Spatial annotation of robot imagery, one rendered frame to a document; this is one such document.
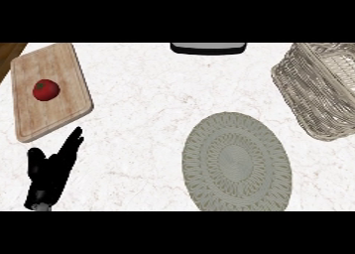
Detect beige wicker basket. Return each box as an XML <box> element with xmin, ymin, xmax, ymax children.
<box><xmin>269</xmin><ymin>43</ymin><xmax>355</xmax><ymax>142</ymax></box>

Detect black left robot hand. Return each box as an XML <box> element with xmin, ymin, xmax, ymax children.
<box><xmin>22</xmin><ymin>126</ymin><xmax>86</xmax><ymax>211</ymax></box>

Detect grey round woven placemat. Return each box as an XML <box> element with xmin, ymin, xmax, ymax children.
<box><xmin>180</xmin><ymin>111</ymin><xmax>292</xmax><ymax>212</ymax></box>

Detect brown wooden counter edge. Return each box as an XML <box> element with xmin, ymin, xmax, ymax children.
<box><xmin>0</xmin><ymin>43</ymin><xmax>29</xmax><ymax>99</ymax></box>

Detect wooden cutting board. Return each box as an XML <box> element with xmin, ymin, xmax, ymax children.
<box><xmin>9</xmin><ymin>43</ymin><xmax>94</xmax><ymax>144</ymax></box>

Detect red tomato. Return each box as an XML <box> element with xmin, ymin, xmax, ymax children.
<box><xmin>31</xmin><ymin>78</ymin><xmax>62</xmax><ymax>102</ymax></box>

